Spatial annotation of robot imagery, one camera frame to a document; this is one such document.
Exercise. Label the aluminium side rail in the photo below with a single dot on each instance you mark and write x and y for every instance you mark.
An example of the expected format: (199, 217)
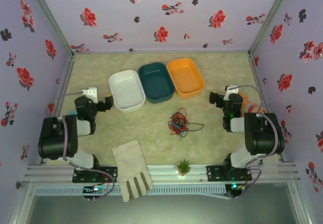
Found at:
(66, 75)
(256, 70)

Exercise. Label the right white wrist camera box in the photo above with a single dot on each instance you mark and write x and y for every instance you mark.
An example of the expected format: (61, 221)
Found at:
(231, 89)

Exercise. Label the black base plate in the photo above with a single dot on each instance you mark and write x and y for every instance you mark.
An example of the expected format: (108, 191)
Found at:
(214, 173)
(111, 173)

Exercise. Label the orange plastic bin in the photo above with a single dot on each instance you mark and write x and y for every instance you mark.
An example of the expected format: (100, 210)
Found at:
(185, 77)

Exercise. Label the small green potted plant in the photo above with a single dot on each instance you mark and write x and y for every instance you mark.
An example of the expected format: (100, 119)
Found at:
(184, 167)

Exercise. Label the controller circuit board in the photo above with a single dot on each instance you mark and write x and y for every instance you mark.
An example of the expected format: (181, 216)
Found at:
(234, 187)
(94, 190)

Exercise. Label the aluminium mounting rail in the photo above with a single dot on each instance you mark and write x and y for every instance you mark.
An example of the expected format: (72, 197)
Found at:
(164, 169)

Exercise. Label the beige work glove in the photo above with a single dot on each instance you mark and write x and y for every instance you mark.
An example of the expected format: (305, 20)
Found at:
(131, 163)

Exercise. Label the right controller circuit board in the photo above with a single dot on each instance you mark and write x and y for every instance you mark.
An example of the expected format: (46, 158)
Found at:
(234, 187)

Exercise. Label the aluminium corner post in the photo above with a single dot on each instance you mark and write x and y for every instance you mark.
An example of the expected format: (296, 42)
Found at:
(274, 12)
(46, 12)

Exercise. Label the white plastic bin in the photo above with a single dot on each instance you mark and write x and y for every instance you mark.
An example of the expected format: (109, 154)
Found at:
(126, 90)

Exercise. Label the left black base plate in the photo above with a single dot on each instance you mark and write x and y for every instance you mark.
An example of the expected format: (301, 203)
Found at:
(111, 173)

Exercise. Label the orange fish toy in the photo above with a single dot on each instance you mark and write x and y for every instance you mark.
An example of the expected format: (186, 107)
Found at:
(252, 108)

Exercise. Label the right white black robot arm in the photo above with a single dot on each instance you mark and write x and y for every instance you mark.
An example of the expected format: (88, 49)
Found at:
(262, 133)

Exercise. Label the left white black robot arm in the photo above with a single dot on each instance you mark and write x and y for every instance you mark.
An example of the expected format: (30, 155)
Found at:
(55, 138)

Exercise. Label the dark teal plastic bin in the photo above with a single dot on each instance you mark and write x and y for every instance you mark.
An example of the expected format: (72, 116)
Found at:
(155, 80)

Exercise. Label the left controller circuit board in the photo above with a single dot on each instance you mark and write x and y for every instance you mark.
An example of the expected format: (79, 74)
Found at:
(94, 190)

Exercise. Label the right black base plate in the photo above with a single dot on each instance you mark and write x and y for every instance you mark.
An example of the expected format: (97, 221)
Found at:
(214, 173)

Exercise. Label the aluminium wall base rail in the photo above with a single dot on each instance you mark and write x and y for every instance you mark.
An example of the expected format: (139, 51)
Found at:
(161, 52)

